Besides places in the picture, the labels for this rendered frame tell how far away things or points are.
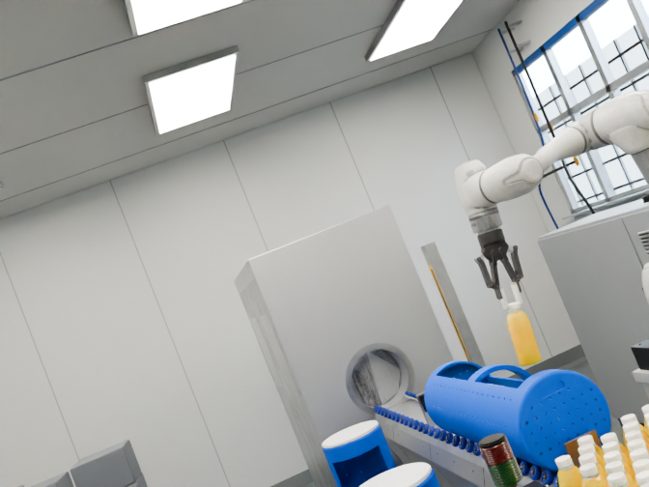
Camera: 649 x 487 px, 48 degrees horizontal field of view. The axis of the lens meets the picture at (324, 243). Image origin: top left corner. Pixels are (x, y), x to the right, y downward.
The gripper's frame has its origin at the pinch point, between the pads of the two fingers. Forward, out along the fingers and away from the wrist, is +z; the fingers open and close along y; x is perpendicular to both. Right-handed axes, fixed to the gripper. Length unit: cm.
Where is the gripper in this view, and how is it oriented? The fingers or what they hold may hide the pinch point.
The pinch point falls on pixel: (510, 297)
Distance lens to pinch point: 221.7
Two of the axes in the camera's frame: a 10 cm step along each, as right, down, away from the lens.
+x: 1.6, -1.1, -9.8
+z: 3.0, 9.5, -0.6
